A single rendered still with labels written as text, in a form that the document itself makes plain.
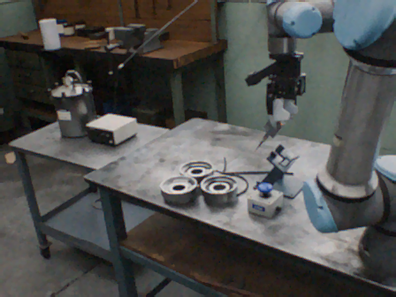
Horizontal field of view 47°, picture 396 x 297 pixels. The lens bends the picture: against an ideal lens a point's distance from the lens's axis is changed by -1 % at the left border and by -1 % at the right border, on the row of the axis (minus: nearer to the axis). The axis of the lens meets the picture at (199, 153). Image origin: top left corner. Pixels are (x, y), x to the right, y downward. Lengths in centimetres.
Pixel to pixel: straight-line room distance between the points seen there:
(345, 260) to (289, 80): 46
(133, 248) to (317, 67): 172
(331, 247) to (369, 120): 42
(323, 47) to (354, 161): 199
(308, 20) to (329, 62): 176
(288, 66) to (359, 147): 43
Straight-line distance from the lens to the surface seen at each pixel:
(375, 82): 76
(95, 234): 230
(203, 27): 307
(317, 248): 112
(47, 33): 340
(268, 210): 120
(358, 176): 88
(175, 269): 147
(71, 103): 213
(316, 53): 283
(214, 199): 126
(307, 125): 299
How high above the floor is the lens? 147
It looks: 25 degrees down
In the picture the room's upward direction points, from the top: 5 degrees counter-clockwise
